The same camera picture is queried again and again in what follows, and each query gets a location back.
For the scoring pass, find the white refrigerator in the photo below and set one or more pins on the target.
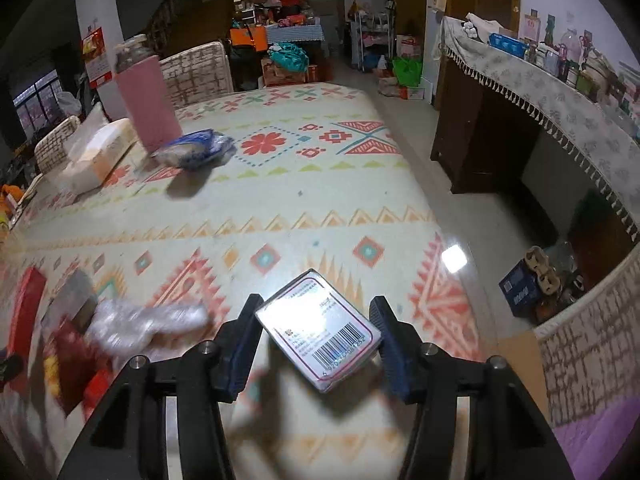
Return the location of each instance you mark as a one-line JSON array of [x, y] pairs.
[[435, 35]]

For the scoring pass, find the blue white plastic bag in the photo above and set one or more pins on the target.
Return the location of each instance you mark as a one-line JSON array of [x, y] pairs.
[[195, 150]]

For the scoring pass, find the dark wooden sideboard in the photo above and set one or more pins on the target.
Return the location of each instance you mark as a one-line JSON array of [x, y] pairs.
[[475, 135]]

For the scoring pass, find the small grey cardboard box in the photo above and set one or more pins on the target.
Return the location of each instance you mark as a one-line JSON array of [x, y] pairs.
[[320, 330]]

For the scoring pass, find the red flat box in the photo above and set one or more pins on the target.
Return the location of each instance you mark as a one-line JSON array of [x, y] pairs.
[[25, 310]]

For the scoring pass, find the chair with grey patterned cover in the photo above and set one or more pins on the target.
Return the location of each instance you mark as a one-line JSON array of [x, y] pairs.
[[55, 145], [197, 75], [590, 350]]

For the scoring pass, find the cardboard egg carton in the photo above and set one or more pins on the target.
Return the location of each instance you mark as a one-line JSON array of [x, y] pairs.
[[542, 272]]

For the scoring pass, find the blue cardboard box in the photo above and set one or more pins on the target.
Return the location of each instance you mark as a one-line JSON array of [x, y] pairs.
[[517, 290]]

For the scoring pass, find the table with checkered cloth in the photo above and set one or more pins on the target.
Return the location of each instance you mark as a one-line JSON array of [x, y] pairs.
[[295, 33]]

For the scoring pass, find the red wall calendar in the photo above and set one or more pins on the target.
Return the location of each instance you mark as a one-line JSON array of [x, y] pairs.
[[97, 55]]

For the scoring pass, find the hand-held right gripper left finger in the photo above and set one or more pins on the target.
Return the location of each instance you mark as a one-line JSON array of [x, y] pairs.
[[245, 345]]

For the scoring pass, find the purple plastic basket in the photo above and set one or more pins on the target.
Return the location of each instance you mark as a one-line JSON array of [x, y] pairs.
[[605, 445]]

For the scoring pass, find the green bag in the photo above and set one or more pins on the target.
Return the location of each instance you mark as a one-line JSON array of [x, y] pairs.
[[407, 72]]

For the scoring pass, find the dark red snack packet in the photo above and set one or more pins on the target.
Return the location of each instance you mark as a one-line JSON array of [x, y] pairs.
[[70, 360]]

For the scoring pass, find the white storage rack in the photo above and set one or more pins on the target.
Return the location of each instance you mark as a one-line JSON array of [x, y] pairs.
[[370, 40]]

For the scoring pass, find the pink thermos bottle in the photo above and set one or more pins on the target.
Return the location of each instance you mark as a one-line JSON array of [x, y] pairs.
[[147, 100]]

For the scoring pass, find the white tissue pack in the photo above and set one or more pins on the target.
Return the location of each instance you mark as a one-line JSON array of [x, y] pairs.
[[97, 155]]

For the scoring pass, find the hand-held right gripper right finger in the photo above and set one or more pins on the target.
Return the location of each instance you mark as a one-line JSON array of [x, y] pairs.
[[392, 360]]

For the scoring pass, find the clear plastic bag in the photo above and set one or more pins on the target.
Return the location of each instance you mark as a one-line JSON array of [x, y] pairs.
[[130, 325]]

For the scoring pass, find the row of jars and bottles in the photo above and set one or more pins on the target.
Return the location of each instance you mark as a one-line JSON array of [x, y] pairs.
[[575, 60]]

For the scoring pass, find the white cloth bundle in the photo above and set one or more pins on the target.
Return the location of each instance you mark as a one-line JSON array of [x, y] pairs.
[[487, 25]]

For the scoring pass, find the dark grey flat box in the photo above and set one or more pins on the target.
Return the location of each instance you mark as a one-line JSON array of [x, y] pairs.
[[75, 295]]

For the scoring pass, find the sideboard with lace cloth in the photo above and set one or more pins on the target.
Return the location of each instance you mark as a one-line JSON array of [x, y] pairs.
[[550, 105]]

